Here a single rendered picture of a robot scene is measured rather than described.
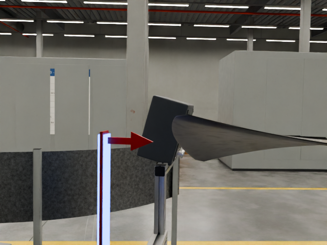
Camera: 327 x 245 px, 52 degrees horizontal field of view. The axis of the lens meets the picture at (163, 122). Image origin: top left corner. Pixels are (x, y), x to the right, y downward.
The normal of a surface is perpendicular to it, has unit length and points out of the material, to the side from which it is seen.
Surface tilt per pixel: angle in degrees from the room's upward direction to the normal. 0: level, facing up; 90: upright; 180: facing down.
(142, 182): 90
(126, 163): 90
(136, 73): 90
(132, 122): 90
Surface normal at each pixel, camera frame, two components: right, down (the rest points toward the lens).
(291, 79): 0.04, 0.05
